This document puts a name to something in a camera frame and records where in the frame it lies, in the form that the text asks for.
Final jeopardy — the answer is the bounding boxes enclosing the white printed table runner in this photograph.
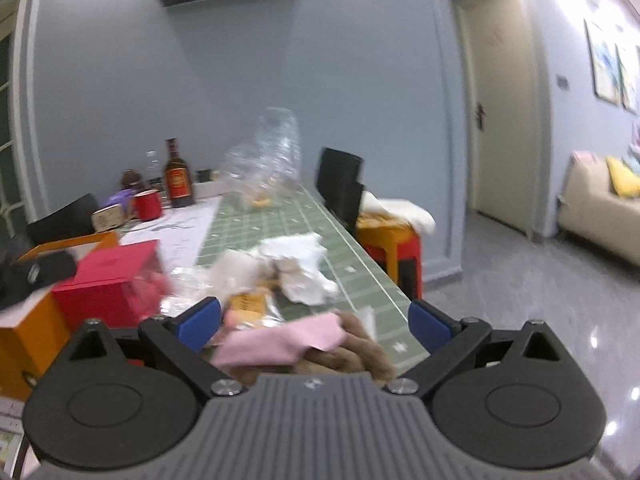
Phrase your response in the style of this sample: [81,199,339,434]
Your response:
[117,195,223,266]

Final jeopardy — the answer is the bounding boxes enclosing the white cloth on stool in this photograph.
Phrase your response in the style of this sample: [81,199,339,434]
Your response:
[360,191,437,235]

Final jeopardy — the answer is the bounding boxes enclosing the white cloth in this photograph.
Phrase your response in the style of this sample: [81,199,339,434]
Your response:
[360,191,437,235]
[257,232,341,306]

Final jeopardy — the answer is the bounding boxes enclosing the brown plush toy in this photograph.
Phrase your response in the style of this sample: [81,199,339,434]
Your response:
[235,310,401,391]

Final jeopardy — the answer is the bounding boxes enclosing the orange plastic stool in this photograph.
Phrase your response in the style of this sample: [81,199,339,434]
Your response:
[356,212,422,247]

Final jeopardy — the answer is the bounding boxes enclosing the large wall painting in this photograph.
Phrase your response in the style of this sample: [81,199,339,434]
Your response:
[585,19,621,106]

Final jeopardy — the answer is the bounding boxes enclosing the clear plastic bag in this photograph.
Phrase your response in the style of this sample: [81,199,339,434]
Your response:
[220,106,303,211]

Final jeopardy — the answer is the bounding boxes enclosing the green checked tablecloth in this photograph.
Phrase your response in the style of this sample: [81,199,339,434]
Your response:
[192,180,431,376]

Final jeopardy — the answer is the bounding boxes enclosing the pink cloth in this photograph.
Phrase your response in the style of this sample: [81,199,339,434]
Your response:
[210,312,346,368]

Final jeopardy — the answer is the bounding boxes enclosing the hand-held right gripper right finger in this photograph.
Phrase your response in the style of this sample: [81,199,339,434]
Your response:
[387,299,566,401]

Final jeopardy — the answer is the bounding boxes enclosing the beige sofa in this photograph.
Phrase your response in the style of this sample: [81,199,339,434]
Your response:
[557,150,640,281]

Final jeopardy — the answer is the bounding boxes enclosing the small beige wooden box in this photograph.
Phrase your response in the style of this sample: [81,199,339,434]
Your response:
[91,203,128,233]

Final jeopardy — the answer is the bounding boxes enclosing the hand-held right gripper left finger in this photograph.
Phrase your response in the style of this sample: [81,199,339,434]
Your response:
[65,296,246,401]

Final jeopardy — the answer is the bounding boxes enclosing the red plastic stool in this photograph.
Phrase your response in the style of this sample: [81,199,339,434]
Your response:
[360,237,423,301]

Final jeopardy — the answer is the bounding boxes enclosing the black chair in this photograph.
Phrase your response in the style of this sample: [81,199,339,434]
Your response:
[315,146,366,241]
[26,192,101,248]

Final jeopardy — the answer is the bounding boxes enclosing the dark bottle with red label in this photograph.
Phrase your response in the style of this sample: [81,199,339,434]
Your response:
[163,137,196,209]

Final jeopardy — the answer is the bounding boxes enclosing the yellow cushion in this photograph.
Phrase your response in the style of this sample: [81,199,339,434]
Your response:
[606,156,640,197]

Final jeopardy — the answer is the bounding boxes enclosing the purple packet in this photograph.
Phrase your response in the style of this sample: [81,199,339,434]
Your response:
[102,189,136,208]

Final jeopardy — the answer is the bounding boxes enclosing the cream door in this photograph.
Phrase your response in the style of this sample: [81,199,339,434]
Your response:
[457,0,543,238]

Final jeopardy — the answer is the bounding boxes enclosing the black cap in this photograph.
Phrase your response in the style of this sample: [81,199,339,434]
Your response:
[0,250,78,311]

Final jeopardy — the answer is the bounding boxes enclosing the narrow wall painting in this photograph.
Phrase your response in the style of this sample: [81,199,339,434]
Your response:
[616,42,640,113]

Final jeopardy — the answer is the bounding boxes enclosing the red box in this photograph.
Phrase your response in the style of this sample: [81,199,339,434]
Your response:
[51,240,171,333]

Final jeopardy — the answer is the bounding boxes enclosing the red mug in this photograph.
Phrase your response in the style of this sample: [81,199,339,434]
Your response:
[131,190,164,222]

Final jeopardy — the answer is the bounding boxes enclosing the white framed glass door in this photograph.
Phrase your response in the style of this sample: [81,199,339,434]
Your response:
[0,0,32,241]

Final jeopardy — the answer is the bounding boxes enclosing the orange cardboard box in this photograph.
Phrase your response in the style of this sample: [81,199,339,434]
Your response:
[0,231,121,403]

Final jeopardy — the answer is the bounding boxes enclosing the yellow snack packet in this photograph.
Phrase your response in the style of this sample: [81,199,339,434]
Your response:
[227,290,273,326]

